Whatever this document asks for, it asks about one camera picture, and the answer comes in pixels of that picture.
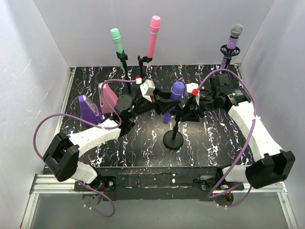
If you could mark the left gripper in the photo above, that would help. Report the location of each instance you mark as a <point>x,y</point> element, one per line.
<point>155,103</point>

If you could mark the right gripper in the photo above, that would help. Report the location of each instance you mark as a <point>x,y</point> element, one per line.
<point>195,105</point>

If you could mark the round base stand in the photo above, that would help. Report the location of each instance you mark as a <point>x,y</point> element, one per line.
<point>131,91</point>
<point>173,139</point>

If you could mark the tripod stand with shock mount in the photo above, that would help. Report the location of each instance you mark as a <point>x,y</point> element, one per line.
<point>228,54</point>

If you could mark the pink plastic microphone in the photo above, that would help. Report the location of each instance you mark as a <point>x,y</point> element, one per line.
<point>154,29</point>

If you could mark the teal plastic microphone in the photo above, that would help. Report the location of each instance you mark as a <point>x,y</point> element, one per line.
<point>117,40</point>

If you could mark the purple glitter microphone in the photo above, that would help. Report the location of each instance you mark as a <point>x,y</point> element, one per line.
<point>236,31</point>

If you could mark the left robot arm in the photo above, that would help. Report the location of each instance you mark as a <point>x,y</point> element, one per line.
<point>62,155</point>

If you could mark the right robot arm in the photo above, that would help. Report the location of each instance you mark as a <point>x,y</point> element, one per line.
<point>271,163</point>

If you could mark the pink metronome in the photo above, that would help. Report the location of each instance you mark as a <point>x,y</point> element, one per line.
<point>107,98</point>

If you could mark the purple metronome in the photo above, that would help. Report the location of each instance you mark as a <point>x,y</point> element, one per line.
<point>89,110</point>

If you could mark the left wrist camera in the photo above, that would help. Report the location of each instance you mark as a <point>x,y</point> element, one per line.
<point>147,88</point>

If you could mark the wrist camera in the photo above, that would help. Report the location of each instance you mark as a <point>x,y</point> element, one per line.
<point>192,89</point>
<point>147,88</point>

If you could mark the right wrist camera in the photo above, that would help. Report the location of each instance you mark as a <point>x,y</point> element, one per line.
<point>192,89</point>

